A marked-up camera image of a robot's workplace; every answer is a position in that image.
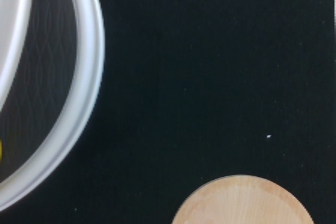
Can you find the white two-tier lazy Susan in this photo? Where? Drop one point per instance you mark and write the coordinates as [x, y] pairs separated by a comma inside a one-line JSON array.
[[68, 128]]

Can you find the round wooden coaster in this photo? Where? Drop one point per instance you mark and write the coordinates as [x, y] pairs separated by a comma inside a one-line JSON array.
[[242, 199]]

